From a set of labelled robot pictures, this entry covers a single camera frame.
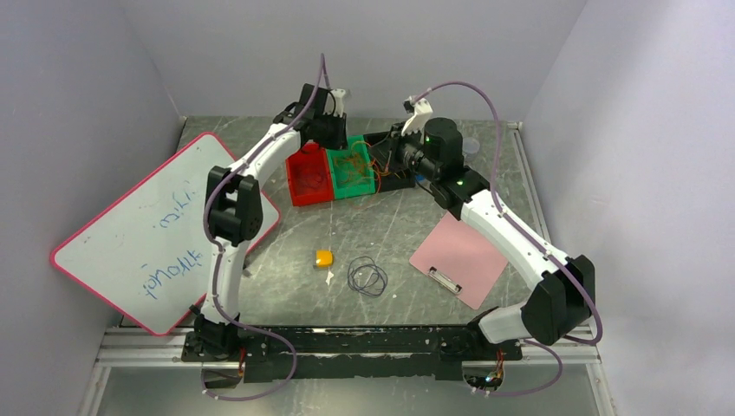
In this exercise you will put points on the small clear jar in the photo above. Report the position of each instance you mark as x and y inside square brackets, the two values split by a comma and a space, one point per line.
[470, 148]

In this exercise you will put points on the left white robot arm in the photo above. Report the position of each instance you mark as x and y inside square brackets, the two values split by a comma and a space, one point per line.
[233, 213]

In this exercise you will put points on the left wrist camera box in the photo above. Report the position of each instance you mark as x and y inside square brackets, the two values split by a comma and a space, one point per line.
[339, 97]

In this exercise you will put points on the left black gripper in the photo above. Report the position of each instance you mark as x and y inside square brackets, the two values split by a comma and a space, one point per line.
[340, 140]

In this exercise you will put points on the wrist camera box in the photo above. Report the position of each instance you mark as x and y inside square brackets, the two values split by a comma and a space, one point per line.
[420, 111]
[339, 97]

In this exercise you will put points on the pink framed whiteboard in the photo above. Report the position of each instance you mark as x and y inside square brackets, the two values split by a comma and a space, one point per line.
[147, 254]

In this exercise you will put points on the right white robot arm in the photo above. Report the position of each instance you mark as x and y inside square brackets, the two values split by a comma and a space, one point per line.
[562, 288]

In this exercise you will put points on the black plastic bin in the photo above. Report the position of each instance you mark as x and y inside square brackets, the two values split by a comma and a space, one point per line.
[386, 179]

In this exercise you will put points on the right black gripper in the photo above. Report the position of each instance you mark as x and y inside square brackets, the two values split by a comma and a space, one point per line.
[398, 140]

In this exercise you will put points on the red plastic bin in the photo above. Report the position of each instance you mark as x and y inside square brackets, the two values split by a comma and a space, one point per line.
[308, 175]

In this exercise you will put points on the yellow cube block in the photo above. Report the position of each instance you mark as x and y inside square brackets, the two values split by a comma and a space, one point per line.
[323, 259]

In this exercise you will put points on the pink clipboard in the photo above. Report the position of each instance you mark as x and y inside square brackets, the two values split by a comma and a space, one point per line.
[461, 260]

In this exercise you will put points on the green plastic bin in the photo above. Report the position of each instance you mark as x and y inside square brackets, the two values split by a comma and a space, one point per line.
[351, 173]

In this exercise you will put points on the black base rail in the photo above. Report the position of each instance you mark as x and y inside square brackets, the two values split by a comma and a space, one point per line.
[440, 351]

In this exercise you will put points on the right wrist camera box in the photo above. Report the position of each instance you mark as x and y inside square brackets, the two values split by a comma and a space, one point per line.
[420, 111]

